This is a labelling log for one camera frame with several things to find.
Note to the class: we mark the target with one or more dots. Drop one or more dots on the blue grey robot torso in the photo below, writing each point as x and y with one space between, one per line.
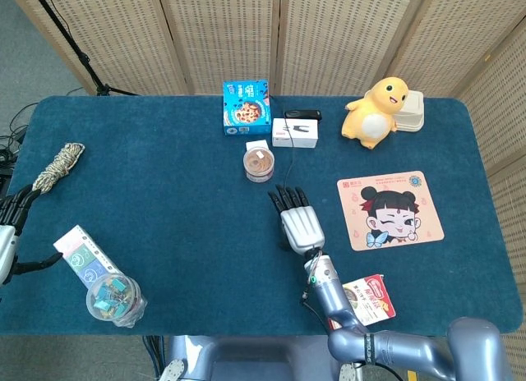
255 356

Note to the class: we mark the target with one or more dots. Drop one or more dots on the wicker folding screen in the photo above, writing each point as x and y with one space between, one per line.
226 36

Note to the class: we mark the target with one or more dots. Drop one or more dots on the beige lunch box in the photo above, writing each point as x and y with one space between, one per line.
413 110

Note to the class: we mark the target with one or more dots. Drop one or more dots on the white box black print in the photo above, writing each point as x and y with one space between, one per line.
304 136

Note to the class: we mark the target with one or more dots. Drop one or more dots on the flat black device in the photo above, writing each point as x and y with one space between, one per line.
302 114

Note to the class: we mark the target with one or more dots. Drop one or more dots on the white box green blue squares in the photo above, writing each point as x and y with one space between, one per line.
80 253

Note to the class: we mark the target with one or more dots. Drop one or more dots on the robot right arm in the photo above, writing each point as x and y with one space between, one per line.
333 307

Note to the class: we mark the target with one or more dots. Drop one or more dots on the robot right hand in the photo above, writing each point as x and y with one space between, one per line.
302 229

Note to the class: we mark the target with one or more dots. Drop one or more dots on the blue table cloth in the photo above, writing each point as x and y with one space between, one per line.
185 233

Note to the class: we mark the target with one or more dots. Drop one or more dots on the black tripod stand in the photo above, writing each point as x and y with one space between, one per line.
84 58

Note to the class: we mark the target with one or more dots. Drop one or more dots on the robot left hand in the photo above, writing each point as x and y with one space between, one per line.
7 249

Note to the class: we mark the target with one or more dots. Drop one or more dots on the cartoon girl mouse pad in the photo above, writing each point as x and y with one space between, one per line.
390 210

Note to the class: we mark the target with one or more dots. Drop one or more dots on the blue cookie box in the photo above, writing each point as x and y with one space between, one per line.
246 110

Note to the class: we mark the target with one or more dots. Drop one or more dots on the clear jar of binder clips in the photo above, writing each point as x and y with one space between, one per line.
115 301

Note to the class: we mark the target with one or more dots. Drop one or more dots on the red white snack packet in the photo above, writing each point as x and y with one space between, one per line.
374 299

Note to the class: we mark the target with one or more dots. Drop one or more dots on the round can of rubber bands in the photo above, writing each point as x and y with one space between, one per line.
258 165

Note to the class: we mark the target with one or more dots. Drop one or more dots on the yellow dinosaur plush toy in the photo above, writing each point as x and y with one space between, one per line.
370 122

